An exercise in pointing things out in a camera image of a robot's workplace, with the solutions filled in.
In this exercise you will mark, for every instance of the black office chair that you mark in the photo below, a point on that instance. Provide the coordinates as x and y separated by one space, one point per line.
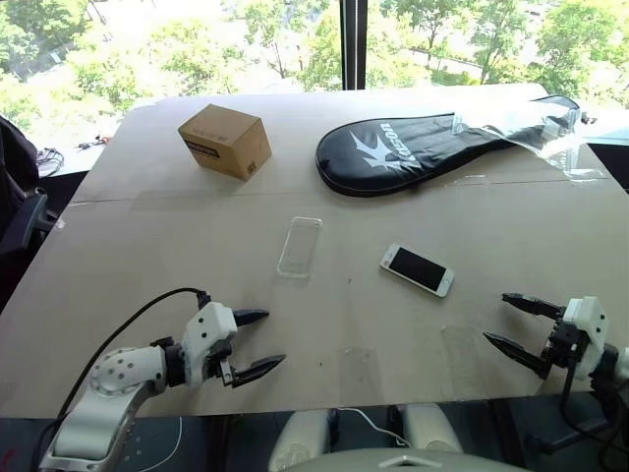
15 172

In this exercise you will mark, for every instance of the wide grey rounded robot shape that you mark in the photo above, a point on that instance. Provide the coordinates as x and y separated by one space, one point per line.
408 464

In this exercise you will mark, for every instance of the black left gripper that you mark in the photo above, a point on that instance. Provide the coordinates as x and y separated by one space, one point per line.
223 364

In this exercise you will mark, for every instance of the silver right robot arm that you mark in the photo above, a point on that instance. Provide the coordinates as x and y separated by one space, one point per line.
620 364

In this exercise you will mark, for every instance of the brown cardboard box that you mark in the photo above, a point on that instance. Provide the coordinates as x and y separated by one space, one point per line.
221 133

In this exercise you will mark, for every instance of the black window frame post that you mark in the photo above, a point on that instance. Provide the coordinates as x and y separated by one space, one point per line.
353 44

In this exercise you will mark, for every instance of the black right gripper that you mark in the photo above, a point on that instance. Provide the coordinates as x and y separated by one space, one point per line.
567 341

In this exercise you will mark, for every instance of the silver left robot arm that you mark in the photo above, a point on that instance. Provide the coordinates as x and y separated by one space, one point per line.
108 381

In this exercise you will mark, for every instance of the black racket cover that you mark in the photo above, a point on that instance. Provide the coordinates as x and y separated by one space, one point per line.
393 152

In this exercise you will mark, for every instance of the clear plastic bag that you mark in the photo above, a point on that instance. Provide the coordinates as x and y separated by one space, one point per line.
555 142

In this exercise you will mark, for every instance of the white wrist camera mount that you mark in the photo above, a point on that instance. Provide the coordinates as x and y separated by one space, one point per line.
209 327
587 312

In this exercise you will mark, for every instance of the white smartphone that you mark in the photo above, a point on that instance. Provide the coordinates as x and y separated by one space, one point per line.
417 269

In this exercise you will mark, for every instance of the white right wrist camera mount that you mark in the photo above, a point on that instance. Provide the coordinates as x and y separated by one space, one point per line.
587 312

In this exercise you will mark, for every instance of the clear phone case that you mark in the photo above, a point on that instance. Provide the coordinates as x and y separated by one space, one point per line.
300 246

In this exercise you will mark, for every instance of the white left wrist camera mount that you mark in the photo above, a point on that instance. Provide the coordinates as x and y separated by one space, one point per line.
209 327

